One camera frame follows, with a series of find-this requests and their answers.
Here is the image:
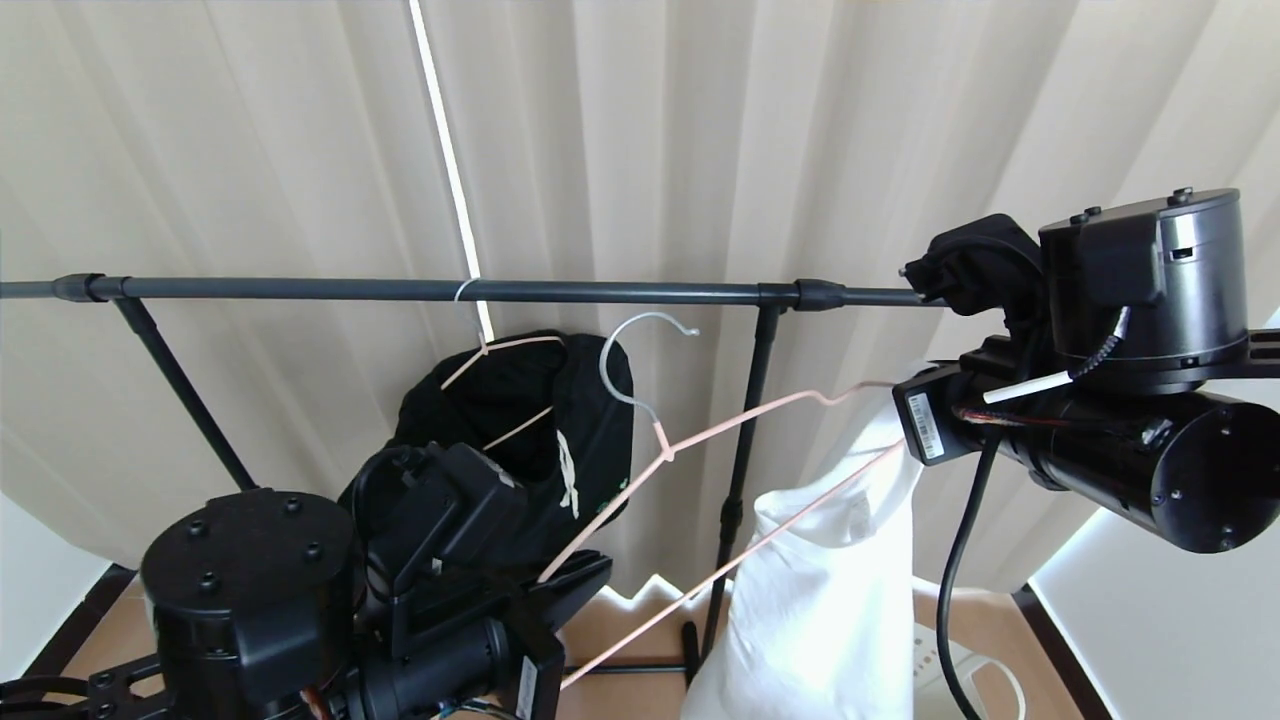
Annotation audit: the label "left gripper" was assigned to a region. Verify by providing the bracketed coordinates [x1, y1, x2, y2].
[355, 552, 613, 720]

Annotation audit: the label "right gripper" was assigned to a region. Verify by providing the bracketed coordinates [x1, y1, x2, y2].
[893, 362, 1041, 471]

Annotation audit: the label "pink clothes hanger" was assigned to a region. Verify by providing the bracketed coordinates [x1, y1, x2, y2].
[538, 313, 911, 691]
[440, 290, 568, 453]

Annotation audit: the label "black shorts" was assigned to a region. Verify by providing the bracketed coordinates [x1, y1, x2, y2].
[338, 330, 636, 581]

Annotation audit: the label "white garment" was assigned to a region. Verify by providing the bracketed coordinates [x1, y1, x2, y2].
[680, 395, 926, 720]

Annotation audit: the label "white laundry basket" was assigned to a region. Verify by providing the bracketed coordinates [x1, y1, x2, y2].
[910, 620, 1028, 720]

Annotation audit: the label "black clothes rack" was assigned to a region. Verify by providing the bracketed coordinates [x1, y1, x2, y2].
[0, 273, 946, 681]

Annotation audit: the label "beige curtain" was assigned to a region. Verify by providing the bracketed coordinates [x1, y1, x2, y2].
[0, 0, 1280, 601]

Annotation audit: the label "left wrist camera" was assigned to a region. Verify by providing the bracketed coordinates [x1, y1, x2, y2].
[375, 442, 531, 656]

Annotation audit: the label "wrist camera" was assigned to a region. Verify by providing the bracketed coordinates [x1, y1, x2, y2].
[375, 442, 531, 656]
[900, 213, 1051, 346]

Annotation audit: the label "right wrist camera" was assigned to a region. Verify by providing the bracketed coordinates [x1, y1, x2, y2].
[900, 213, 1051, 346]

